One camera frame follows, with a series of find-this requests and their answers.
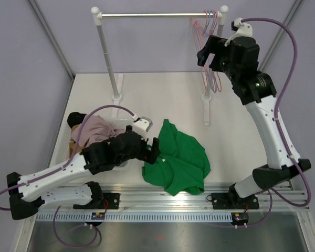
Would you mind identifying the pink wire hanger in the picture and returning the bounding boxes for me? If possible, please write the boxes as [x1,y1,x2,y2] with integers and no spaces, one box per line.
[200,10,222,93]

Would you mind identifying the green tank top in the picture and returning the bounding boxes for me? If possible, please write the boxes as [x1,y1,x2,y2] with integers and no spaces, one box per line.
[142,119,211,196]

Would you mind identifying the mauve pink tank top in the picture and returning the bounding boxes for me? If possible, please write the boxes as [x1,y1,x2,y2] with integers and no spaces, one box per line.
[70,115,125,148]

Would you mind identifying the black tank top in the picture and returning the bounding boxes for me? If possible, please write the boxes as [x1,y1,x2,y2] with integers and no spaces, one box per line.
[67,112,86,129]

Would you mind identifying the tan brown tank top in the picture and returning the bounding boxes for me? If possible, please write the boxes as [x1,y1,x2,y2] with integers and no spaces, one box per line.
[69,125,82,157]

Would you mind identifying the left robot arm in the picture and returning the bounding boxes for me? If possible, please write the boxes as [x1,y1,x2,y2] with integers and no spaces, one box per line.
[7,125,160,220]

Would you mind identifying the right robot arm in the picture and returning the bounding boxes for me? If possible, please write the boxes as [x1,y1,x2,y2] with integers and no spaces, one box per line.
[197,35,311,208]

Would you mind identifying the white plastic mesh basket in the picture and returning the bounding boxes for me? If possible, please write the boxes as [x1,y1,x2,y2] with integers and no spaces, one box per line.
[51,117,133,165]

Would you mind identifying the white metal clothes rack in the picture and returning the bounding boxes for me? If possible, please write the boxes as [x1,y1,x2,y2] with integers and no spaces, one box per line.
[91,5,229,126]

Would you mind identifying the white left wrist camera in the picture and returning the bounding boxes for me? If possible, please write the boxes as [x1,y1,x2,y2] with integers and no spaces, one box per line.
[132,114,153,141]

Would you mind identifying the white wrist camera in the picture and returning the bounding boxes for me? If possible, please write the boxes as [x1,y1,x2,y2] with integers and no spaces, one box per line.
[132,114,153,141]
[224,18,253,47]

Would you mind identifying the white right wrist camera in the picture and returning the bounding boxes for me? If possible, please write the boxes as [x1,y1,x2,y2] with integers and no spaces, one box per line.
[224,18,253,47]

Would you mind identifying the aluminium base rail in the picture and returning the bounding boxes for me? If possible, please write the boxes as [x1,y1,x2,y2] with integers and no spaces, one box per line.
[29,186,310,223]

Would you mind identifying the purple floor cable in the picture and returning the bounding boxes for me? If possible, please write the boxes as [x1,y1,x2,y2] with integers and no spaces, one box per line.
[52,206,103,247]

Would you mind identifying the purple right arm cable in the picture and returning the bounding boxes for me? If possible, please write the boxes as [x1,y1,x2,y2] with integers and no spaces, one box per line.
[243,17,312,207]

